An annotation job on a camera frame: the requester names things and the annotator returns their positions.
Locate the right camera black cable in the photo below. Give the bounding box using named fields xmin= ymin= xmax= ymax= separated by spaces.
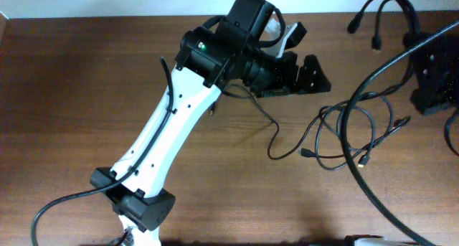
xmin=339 ymin=0 xmax=459 ymax=246

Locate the black cable dark plug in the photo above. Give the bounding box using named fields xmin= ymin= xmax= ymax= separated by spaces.
xmin=209 ymin=83 xmax=359 ymax=161

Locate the camera black cable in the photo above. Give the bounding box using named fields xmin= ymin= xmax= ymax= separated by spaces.
xmin=339 ymin=0 xmax=459 ymax=246
xmin=30 ymin=56 xmax=175 ymax=246

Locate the left camera black cable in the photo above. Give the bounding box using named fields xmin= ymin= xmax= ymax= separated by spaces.
xmin=30 ymin=56 xmax=175 ymax=246

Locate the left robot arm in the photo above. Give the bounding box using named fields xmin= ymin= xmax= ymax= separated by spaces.
xmin=90 ymin=0 xmax=331 ymax=245

